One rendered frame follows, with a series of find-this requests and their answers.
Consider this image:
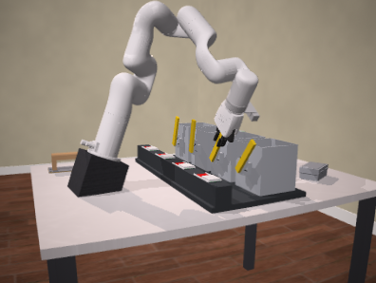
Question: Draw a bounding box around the grey flat case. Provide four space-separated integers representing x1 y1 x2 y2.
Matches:
299 162 329 181

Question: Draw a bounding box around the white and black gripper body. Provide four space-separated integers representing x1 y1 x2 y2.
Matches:
215 100 244 138

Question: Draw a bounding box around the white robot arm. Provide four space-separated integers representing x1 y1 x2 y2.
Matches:
81 1 260 161

